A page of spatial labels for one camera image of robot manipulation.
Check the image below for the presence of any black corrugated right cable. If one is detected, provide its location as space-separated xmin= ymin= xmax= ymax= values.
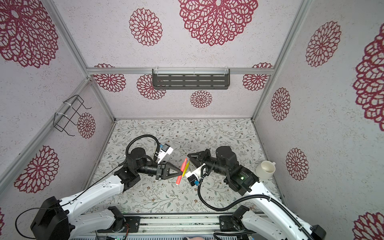
xmin=197 ymin=166 xmax=314 ymax=240

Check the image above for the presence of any pink highlighter pen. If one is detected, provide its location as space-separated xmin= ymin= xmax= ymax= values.
xmin=176 ymin=158 xmax=188 ymax=185

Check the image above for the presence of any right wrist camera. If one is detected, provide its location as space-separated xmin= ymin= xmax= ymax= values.
xmin=185 ymin=164 xmax=207 ymax=187

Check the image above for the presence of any yellow highlighter right of pile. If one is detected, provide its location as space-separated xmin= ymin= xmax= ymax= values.
xmin=182 ymin=161 xmax=190 ymax=178

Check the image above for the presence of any black wire wall basket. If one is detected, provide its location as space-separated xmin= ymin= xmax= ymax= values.
xmin=53 ymin=95 xmax=92 ymax=137

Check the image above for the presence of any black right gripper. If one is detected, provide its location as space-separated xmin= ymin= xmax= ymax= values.
xmin=188 ymin=149 xmax=230 ymax=180

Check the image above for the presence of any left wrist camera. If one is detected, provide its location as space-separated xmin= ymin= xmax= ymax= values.
xmin=157 ymin=144 xmax=174 ymax=164

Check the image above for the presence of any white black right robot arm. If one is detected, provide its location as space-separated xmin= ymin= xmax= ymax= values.
xmin=187 ymin=146 xmax=327 ymax=240

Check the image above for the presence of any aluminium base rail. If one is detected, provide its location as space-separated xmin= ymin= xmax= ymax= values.
xmin=71 ymin=212 xmax=271 ymax=240

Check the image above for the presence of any white mug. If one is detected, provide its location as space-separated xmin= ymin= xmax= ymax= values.
xmin=256 ymin=161 xmax=276 ymax=180

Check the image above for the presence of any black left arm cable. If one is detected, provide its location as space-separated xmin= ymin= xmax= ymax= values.
xmin=14 ymin=134 xmax=161 ymax=240

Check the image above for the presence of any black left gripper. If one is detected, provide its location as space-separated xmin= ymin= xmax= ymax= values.
xmin=137 ymin=161 xmax=183 ymax=180

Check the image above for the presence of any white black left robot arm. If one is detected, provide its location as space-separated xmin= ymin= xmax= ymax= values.
xmin=31 ymin=148 xmax=183 ymax=240

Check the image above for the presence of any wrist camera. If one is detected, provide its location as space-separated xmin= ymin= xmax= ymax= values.
xmin=157 ymin=144 xmax=174 ymax=164
xmin=185 ymin=164 xmax=207 ymax=187

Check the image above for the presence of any dark grey wall shelf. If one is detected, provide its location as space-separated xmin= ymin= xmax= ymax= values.
xmin=152 ymin=69 xmax=231 ymax=90

